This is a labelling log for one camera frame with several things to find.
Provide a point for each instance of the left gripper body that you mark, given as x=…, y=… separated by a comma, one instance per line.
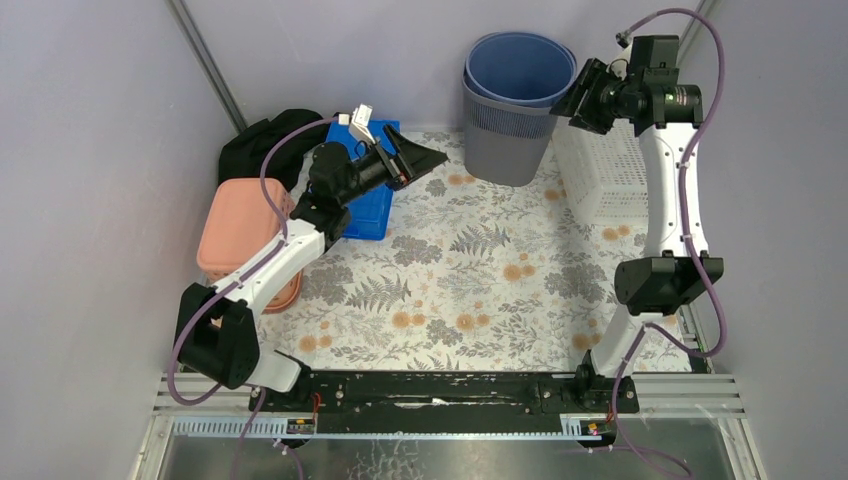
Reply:
x=391, y=166

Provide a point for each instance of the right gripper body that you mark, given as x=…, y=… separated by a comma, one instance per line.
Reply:
x=603, y=100

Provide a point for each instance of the blue divided plastic tray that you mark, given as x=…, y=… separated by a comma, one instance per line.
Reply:
x=370, y=213

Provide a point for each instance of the blue bucket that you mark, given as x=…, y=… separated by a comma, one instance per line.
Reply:
x=520, y=68

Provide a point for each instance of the grey waste bin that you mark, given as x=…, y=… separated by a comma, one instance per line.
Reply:
x=504, y=143

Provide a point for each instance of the white plastic basket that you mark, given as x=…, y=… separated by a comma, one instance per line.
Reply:
x=604, y=175

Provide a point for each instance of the pink plastic basket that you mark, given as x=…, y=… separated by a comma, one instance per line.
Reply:
x=243, y=229

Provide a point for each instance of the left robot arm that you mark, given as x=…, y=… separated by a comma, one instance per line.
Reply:
x=217, y=325

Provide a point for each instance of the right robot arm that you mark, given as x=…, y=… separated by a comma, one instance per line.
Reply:
x=676, y=266

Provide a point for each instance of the black cloth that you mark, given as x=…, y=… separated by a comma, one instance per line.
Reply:
x=243, y=156

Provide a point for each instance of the floral table mat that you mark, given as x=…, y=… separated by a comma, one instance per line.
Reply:
x=470, y=276

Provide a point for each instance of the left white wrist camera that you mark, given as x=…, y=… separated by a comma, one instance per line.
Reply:
x=357, y=123

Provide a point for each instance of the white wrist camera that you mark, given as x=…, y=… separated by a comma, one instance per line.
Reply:
x=357, y=123
x=619, y=65

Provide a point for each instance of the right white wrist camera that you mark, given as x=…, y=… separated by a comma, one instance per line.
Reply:
x=619, y=65

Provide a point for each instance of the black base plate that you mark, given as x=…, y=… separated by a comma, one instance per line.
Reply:
x=433, y=402

